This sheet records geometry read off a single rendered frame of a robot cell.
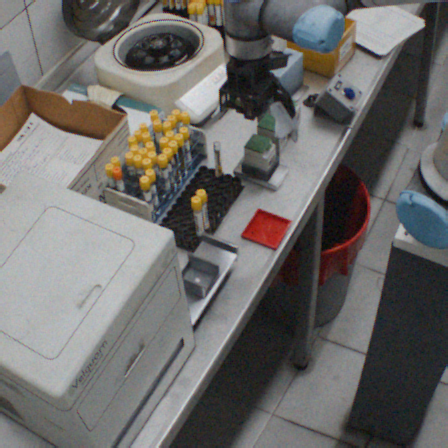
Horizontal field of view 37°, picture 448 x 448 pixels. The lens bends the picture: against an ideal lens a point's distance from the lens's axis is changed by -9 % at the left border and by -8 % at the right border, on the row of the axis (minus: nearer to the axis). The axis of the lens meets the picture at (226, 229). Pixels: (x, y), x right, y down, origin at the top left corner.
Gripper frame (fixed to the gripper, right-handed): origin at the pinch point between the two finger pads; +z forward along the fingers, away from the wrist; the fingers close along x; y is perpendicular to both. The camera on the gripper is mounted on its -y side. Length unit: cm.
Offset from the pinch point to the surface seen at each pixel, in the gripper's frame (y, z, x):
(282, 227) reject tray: 10.4, 11.7, 9.0
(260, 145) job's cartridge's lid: 0.5, 3.8, 0.4
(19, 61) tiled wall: 1, -3, -57
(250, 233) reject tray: 13.9, 11.7, 4.4
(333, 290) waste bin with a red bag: -24, 78, 10
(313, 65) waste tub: -33.6, 9.7, -2.0
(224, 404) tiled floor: 12, 99, -7
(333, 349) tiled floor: -18, 99, 14
